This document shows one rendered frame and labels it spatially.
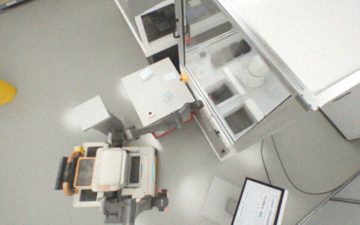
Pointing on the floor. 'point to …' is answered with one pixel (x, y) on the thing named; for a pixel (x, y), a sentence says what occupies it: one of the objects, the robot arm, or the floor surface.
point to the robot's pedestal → (98, 117)
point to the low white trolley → (140, 90)
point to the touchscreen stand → (221, 201)
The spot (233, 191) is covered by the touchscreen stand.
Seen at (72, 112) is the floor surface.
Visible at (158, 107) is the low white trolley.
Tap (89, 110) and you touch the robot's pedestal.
